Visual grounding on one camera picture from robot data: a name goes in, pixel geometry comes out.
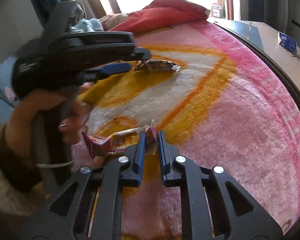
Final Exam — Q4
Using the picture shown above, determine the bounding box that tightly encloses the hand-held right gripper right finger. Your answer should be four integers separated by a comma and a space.
157, 130, 283, 240

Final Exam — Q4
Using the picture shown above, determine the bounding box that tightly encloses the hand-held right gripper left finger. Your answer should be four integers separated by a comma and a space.
19, 131, 147, 240

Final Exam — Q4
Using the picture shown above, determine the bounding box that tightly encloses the marble top coffee table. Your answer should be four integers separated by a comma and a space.
206, 17, 300, 110

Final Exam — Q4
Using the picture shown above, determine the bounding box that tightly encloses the pink printed blanket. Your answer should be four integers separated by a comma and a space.
72, 21, 300, 240

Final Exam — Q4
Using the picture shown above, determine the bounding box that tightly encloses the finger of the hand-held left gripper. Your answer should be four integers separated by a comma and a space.
84, 62, 132, 83
130, 47, 152, 62

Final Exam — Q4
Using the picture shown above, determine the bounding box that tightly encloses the light blue printed pillow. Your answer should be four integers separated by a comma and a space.
0, 55, 23, 110

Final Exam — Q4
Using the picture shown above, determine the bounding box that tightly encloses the person's left hand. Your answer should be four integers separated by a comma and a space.
10, 84, 92, 166

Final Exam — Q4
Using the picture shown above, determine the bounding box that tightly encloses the person's left forearm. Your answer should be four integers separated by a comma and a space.
0, 122, 48, 215

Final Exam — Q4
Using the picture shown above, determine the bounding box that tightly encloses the purple snack wrapper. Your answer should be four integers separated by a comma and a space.
82, 120, 158, 163

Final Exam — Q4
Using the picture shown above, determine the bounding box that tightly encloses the gold candy wrapper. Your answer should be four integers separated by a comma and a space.
134, 59, 182, 73

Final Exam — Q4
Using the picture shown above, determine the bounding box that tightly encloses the pink printed pillow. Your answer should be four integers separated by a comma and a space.
100, 13, 133, 29

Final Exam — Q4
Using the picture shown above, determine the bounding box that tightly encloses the white cable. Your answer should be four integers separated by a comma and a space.
36, 160, 73, 168

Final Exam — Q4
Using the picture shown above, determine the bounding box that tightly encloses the blue packet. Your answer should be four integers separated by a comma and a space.
277, 31, 297, 53

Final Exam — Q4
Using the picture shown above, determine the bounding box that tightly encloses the white plastic drawer box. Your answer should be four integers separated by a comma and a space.
212, 3, 227, 18

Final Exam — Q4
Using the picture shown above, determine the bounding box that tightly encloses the light blue cloth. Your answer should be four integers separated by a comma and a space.
74, 17, 104, 33

